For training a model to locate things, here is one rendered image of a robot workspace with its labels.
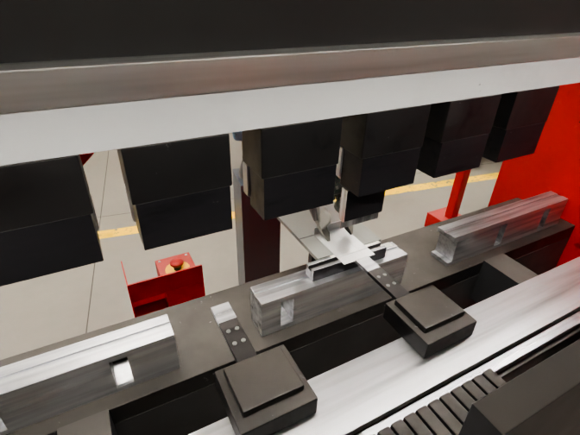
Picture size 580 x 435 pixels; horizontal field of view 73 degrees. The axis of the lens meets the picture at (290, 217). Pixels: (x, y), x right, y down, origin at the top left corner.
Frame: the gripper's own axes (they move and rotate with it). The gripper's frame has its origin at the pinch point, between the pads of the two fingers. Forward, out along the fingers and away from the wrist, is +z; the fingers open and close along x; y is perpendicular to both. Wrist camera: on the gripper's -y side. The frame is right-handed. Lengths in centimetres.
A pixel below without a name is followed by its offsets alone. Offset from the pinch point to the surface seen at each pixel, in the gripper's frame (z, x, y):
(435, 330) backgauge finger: 20.9, -2.0, 26.0
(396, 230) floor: 9, 133, -147
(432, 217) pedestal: 7, 156, -133
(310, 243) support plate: 0.6, -6.8, -1.9
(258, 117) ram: -19.4, -24.6, 29.9
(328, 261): 5.6, -6.1, 2.9
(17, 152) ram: -19, -55, 30
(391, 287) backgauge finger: 13.7, -0.1, 14.6
